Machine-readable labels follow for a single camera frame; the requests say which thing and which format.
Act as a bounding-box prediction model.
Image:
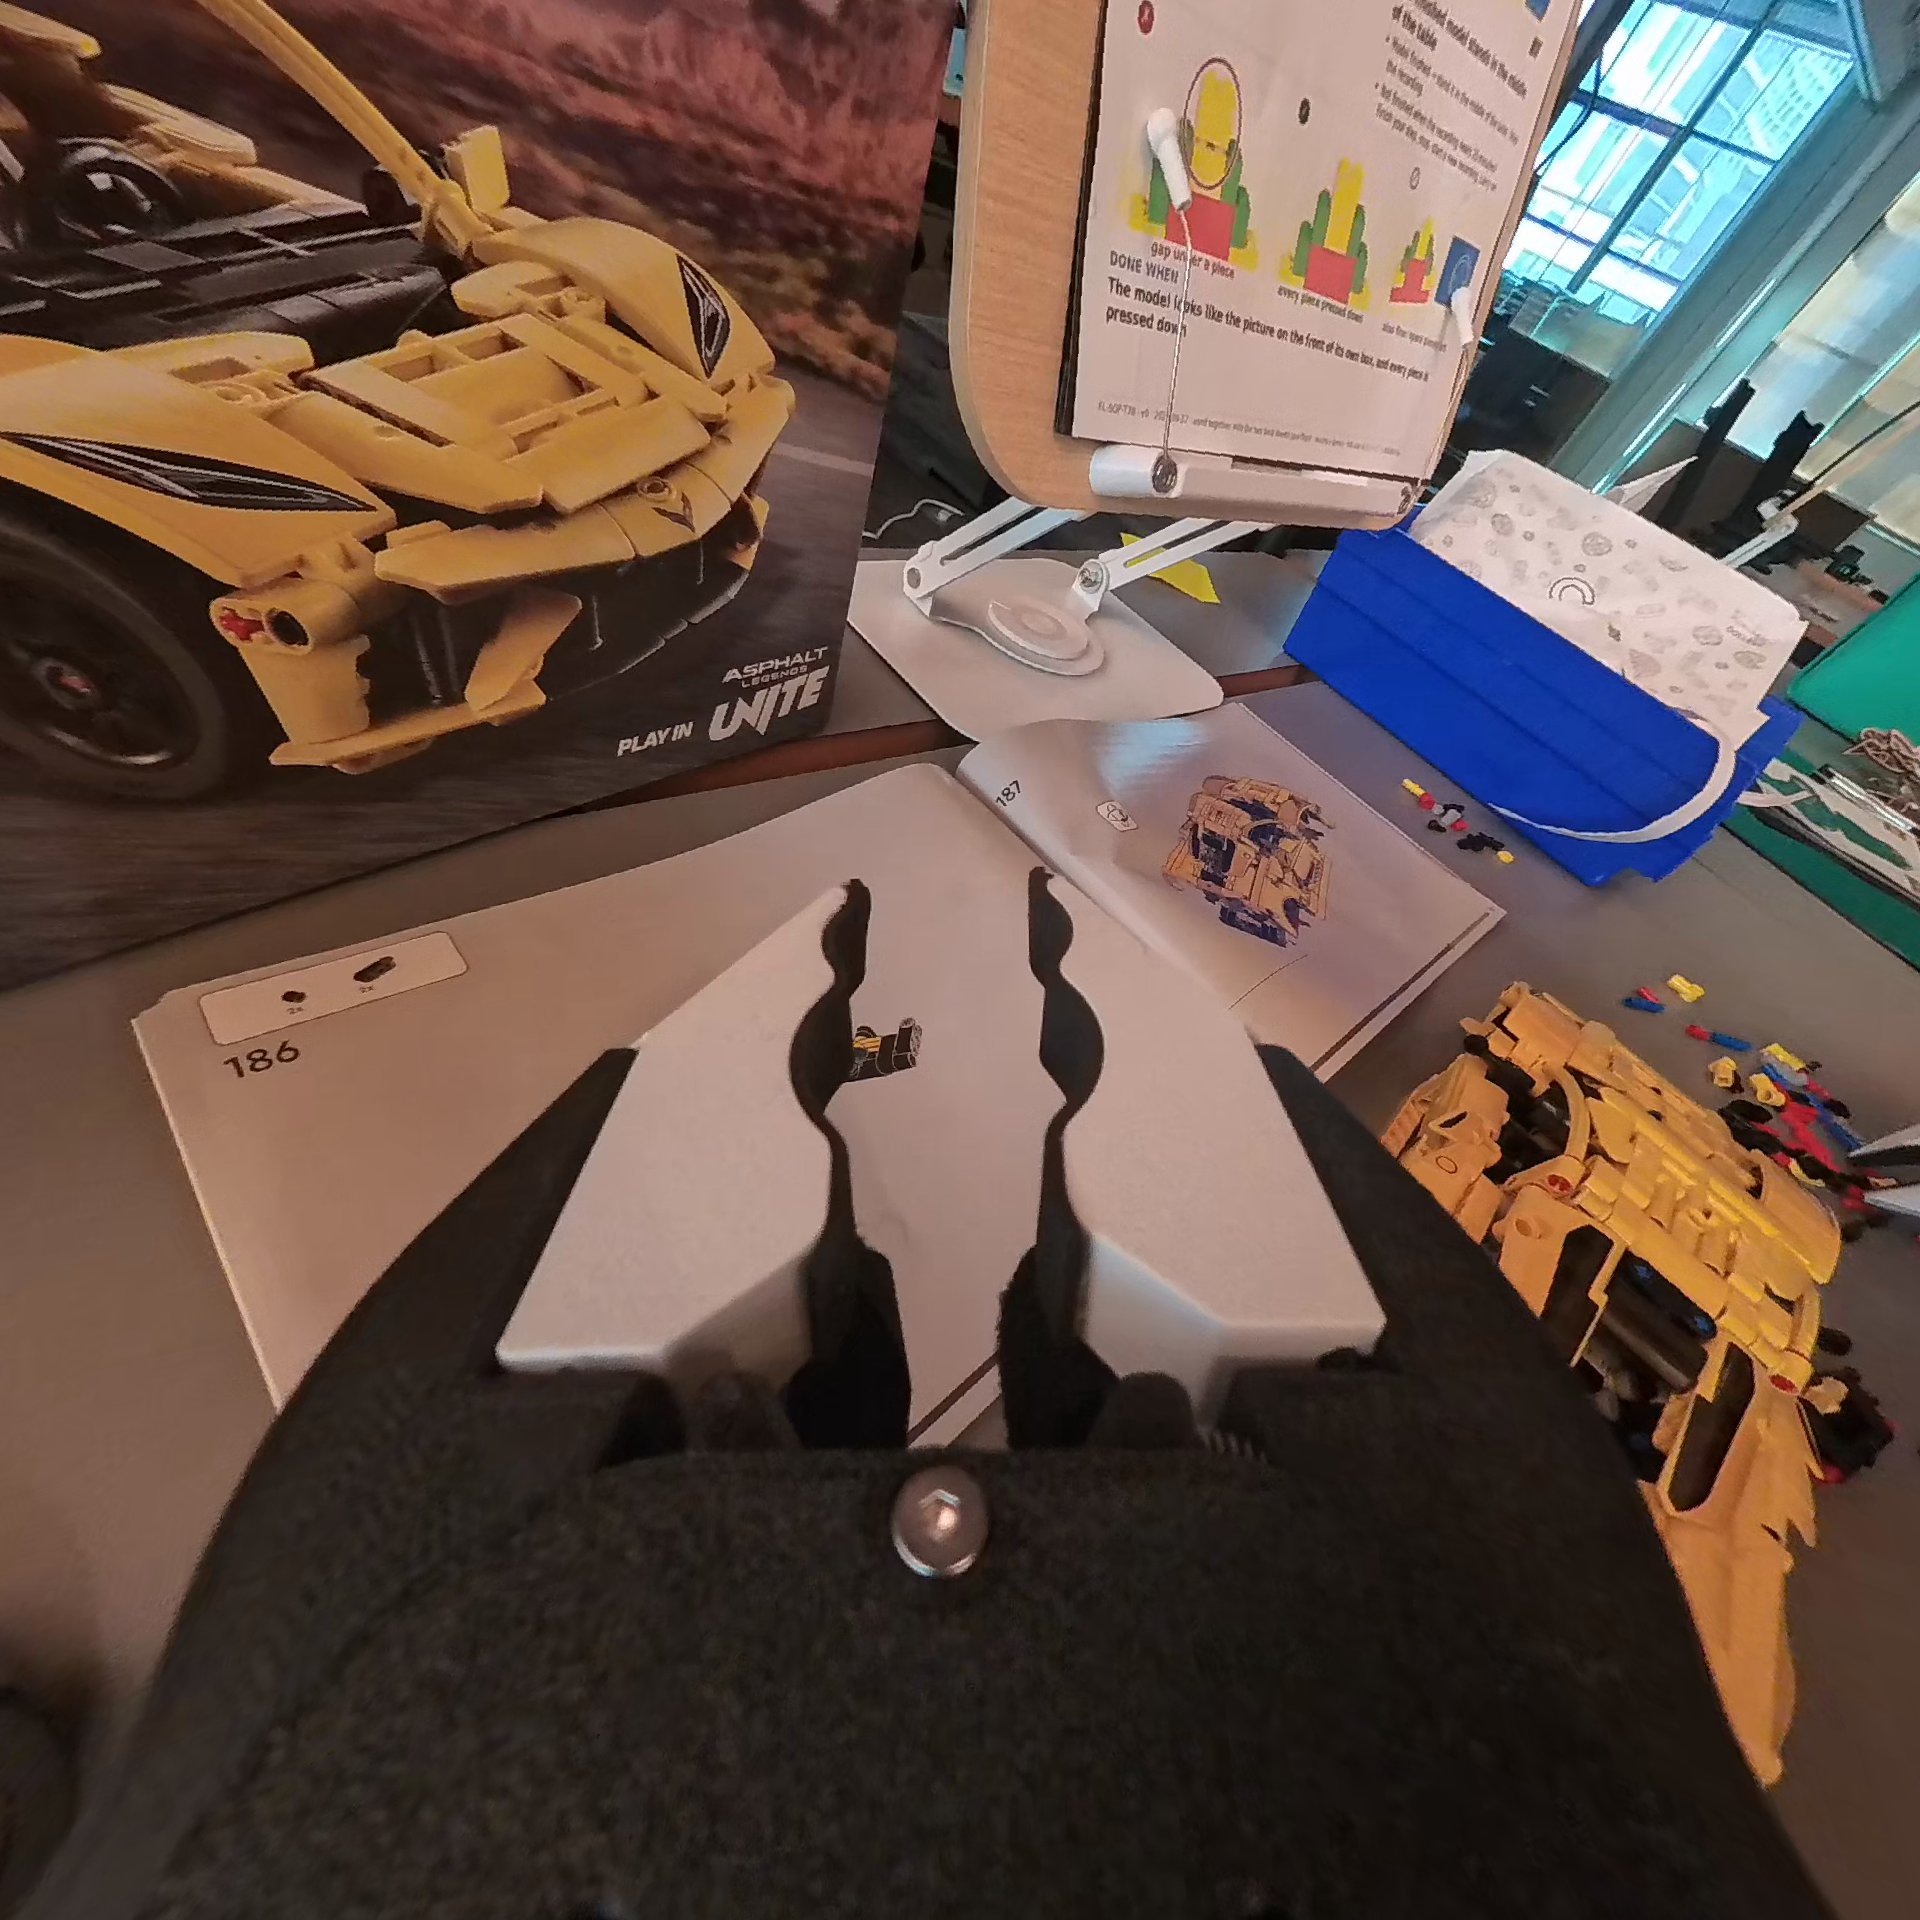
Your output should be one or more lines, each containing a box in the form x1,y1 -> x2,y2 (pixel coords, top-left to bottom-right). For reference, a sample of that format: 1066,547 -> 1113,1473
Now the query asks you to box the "small cluster of toy bricks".
1395,771 -> 1521,867

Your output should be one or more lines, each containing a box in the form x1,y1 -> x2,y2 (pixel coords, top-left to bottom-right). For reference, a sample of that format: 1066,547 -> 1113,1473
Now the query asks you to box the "grey desk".
0,545 -> 1920,1920

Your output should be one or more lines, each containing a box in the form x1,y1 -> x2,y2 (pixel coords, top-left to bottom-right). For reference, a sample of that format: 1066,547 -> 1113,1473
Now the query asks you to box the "yellow tape strip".
1117,528 -> 1220,606

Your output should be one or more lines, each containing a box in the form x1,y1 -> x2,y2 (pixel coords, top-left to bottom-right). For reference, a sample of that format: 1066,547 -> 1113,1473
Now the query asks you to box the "large pile of toy bricks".
1623,971 -> 1920,1225

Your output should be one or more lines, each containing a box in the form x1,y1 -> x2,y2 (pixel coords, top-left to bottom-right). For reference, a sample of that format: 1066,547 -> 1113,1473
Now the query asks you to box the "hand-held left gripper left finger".
497,878 -> 914,1449

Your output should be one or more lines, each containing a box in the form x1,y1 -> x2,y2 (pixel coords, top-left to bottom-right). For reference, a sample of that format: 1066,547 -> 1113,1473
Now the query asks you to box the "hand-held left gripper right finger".
997,866 -> 1387,1443

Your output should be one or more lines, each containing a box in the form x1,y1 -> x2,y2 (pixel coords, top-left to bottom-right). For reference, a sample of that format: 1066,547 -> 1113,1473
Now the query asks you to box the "blue plastic bin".
1283,515 -> 1801,888

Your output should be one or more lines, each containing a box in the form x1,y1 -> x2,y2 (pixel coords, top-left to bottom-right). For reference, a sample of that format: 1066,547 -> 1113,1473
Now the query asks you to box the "yellow toy brick car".
1375,982 -> 1894,1787

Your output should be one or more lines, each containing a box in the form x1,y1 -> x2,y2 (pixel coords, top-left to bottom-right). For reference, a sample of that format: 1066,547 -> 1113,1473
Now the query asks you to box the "white printed paper bag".
1411,448 -> 1814,840

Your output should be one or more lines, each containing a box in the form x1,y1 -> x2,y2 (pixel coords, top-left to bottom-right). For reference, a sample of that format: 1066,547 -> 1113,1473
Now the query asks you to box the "toy car box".
0,0 -> 962,993

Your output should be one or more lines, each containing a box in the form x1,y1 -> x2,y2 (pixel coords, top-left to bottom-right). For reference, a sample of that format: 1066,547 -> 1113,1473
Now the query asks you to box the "large paned window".
1499,0 -> 1920,323

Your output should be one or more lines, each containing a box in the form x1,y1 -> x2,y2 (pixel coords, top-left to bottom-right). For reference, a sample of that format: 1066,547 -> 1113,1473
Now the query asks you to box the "printed instruction sheet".
1057,0 -> 1580,451

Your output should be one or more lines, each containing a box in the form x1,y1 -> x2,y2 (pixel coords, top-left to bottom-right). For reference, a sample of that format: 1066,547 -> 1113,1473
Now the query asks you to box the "building instruction booklet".
132,703 -> 1508,1453

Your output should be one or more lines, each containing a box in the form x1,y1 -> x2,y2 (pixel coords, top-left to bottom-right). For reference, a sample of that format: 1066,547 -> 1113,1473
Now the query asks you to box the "small beige brick model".
1838,727 -> 1920,872

